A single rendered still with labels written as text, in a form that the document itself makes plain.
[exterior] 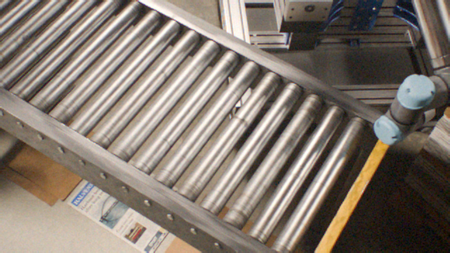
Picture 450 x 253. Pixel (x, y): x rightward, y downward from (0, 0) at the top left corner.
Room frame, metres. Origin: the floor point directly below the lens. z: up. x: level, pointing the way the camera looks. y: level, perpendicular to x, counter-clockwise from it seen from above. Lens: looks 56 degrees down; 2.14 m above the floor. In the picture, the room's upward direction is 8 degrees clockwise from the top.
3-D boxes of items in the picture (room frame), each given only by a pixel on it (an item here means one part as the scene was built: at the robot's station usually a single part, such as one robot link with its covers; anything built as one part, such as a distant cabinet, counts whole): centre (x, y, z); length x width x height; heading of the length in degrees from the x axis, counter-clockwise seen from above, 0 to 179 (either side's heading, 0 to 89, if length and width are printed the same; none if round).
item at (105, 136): (1.01, 0.21, 0.77); 0.47 x 0.05 x 0.05; 155
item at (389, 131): (0.94, -0.43, 0.87); 0.11 x 0.08 x 0.09; 135
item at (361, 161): (0.99, -0.42, 0.34); 0.06 x 0.06 x 0.68; 65
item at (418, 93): (0.95, -0.45, 0.97); 0.11 x 0.08 x 0.11; 122
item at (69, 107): (1.06, 0.32, 0.77); 0.47 x 0.05 x 0.05; 155
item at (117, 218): (1.06, 0.29, 0.00); 0.37 x 0.28 x 0.01; 65
